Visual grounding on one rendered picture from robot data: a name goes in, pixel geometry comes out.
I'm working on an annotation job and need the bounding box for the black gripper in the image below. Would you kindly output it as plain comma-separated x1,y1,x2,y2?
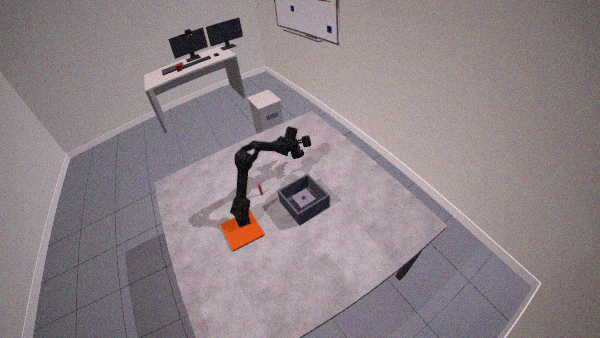
293,135,311,150

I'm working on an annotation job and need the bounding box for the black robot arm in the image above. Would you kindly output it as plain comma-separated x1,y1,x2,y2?
230,127,304,228

